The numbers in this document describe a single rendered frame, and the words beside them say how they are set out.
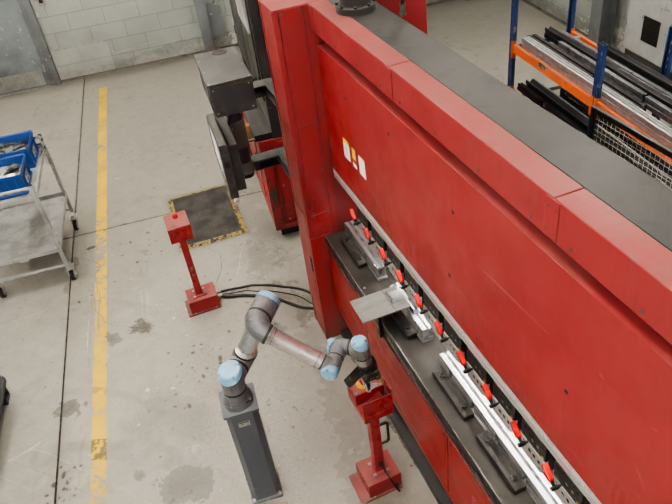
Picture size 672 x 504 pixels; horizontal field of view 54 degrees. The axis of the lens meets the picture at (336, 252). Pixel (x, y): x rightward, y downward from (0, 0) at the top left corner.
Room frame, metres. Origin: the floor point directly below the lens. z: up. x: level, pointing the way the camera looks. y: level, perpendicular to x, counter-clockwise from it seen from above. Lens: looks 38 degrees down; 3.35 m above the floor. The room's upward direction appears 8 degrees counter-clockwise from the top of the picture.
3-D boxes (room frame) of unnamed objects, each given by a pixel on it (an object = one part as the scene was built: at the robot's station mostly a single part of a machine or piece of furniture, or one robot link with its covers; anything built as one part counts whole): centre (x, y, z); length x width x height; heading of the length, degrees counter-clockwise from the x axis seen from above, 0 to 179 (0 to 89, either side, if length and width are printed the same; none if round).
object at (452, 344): (2.03, -0.49, 1.20); 0.15 x 0.09 x 0.17; 16
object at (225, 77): (3.65, 0.49, 1.53); 0.51 x 0.25 x 0.85; 13
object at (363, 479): (2.16, -0.04, 0.06); 0.25 x 0.20 x 0.12; 108
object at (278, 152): (3.75, 0.30, 1.18); 0.40 x 0.24 x 0.07; 16
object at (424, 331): (2.53, -0.34, 0.92); 0.39 x 0.06 x 0.10; 16
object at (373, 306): (2.54, -0.19, 1.00); 0.26 x 0.18 x 0.01; 106
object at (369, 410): (2.17, -0.07, 0.75); 0.20 x 0.16 x 0.18; 18
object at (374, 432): (2.17, -0.07, 0.39); 0.05 x 0.05 x 0.54; 18
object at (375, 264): (3.11, -0.17, 0.92); 0.50 x 0.06 x 0.10; 16
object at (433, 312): (2.22, -0.43, 1.20); 0.15 x 0.09 x 0.17; 16
